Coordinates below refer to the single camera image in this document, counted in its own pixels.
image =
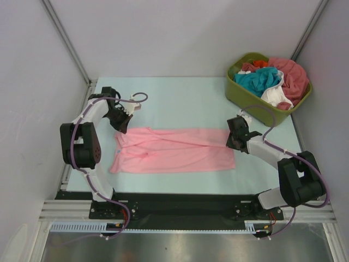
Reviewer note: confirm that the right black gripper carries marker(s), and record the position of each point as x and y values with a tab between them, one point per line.
229	143

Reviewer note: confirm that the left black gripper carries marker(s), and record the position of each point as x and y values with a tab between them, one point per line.
122	127

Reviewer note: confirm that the pink t shirt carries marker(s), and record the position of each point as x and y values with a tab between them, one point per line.
158	151

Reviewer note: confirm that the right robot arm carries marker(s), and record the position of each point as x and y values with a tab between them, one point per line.
300	180

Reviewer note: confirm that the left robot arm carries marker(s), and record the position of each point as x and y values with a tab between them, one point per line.
80	144

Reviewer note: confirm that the olive green plastic bin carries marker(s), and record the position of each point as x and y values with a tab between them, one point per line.
254	105

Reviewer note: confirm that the white t shirt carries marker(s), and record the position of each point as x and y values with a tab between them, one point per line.
275	96

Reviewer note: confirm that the teal t shirt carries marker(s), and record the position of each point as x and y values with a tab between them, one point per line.
260	80

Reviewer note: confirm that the orange t shirt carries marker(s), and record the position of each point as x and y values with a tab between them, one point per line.
260	63

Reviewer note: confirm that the coral red t shirt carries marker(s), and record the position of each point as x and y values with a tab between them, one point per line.
295	77

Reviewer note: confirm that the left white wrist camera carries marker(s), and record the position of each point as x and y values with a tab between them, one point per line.
131	106

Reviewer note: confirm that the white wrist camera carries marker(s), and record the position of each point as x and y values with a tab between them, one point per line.
246	117
131	106

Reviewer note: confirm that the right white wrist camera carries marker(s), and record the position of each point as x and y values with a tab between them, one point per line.
246	117

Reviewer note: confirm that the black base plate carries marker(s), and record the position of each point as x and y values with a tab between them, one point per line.
185	212

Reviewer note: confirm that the white slotted cable duct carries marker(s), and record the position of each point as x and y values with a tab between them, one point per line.
81	226

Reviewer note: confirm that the aluminium frame rail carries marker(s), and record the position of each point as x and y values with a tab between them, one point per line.
78	210

